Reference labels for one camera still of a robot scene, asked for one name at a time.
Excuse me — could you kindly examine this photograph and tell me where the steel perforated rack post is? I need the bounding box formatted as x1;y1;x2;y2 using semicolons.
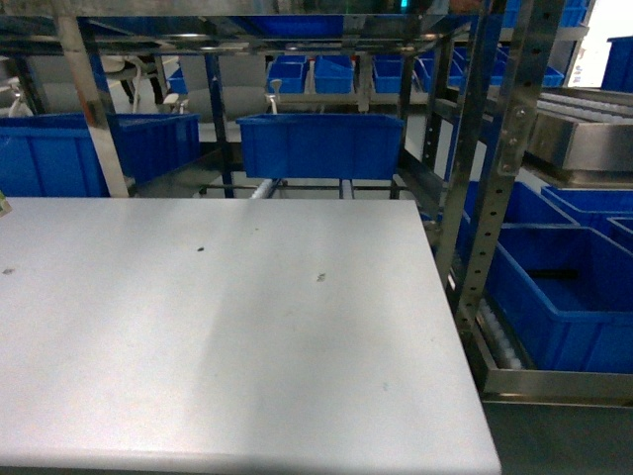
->
456;1;565;341

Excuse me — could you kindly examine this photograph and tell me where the white roller track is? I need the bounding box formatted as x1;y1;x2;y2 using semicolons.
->
479;300;524;370

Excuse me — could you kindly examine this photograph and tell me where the blue bin lower right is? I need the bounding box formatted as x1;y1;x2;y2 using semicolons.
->
487;226;632;374

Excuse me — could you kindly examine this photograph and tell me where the blue bin left on rack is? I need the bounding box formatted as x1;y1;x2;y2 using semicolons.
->
1;113;201;198

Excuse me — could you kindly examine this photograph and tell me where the blue bin centre on rollers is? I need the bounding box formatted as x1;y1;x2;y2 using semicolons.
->
236;113;404;180

